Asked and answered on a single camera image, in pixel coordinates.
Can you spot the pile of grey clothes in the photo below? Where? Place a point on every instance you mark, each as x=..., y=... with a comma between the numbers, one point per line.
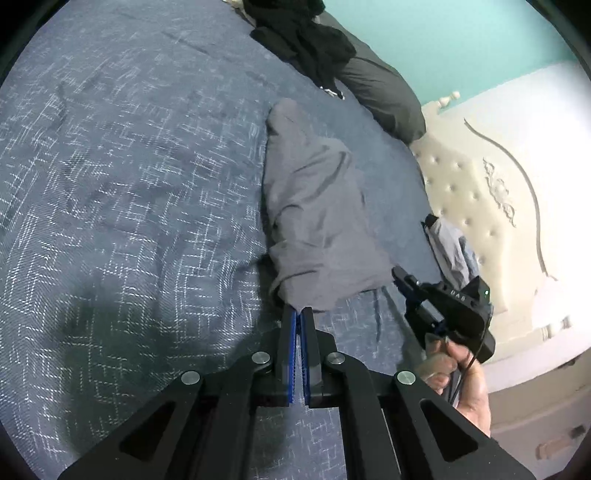
x=448, y=249

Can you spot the long grey garment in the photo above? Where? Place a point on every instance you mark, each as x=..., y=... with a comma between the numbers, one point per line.
x=314, y=207

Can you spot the white nightstand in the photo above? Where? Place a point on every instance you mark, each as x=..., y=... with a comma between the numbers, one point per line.
x=531, y=429

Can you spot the pile of black clothes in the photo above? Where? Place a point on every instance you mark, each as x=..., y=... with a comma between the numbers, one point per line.
x=300, y=32

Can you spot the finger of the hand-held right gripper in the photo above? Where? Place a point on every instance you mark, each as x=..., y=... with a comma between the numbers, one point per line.
x=406, y=281

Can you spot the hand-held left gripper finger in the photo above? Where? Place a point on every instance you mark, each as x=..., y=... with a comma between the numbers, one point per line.
x=303, y=369
x=292, y=360

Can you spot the dark grey pillow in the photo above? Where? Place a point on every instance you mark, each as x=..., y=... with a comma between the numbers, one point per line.
x=383, y=92

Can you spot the blue patterned blanket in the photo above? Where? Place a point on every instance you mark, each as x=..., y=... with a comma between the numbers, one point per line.
x=115, y=184

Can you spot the cream tufted headboard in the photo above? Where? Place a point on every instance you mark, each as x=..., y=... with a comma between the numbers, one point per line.
x=461, y=184

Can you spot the person's right hand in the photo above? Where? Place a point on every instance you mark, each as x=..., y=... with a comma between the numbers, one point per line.
x=466, y=387

